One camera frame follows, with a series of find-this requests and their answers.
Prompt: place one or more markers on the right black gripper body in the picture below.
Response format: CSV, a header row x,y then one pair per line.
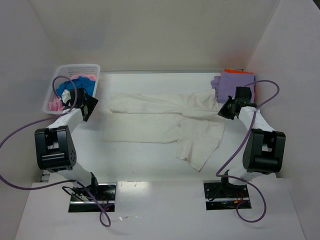
x,y
227,109

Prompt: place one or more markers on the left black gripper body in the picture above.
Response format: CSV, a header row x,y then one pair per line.
x,y
88,107

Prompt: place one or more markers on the white t shirt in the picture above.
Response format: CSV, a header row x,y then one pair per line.
x,y
190,120

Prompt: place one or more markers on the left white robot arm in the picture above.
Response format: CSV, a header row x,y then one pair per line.
x,y
55,149

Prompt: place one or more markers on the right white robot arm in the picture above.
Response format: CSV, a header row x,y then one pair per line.
x,y
264,147

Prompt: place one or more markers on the pink t shirt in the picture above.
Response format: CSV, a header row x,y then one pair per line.
x,y
56,104

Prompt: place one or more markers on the folded purple t shirt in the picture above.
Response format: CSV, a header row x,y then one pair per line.
x,y
225,84

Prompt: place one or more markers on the blue t shirt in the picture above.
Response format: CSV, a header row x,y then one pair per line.
x,y
80,83

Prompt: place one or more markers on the folded orange t shirt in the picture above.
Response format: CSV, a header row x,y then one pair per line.
x,y
234,71

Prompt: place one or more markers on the white plastic basket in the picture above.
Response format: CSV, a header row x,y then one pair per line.
x,y
68,77

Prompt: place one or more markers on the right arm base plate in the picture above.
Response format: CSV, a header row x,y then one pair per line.
x,y
219,198

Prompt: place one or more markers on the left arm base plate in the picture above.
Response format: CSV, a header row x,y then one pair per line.
x,y
82,202

